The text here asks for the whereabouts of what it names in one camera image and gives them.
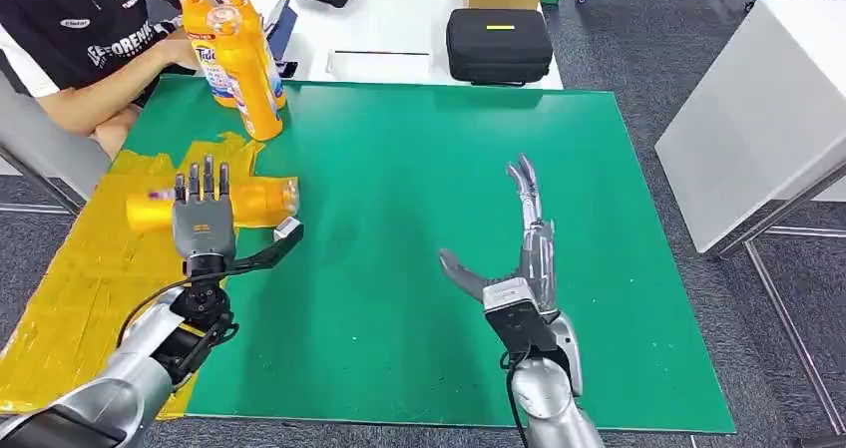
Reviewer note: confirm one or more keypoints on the yellow taped sheet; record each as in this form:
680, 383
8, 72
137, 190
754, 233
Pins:
79, 286

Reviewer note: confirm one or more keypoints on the person's right hand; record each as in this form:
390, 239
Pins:
177, 51

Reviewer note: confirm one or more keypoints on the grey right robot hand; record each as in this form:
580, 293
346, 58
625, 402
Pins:
539, 253

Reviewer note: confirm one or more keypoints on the green table mat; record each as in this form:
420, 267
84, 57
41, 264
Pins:
396, 200

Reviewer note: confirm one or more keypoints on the dark smartphone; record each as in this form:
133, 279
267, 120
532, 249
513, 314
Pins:
287, 69

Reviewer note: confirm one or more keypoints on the orange drink bottle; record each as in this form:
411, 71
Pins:
254, 101
198, 22
254, 20
149, 214

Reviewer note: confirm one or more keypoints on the white side table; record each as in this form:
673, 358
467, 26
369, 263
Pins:
40, 154
747, 114

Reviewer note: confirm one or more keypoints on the black zip case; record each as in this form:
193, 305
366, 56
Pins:
499, 47

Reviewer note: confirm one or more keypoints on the person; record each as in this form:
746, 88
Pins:
59, 15

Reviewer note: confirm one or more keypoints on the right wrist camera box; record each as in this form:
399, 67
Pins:
515, 319

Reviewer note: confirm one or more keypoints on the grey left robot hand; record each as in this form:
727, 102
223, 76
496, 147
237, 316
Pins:
203, 227

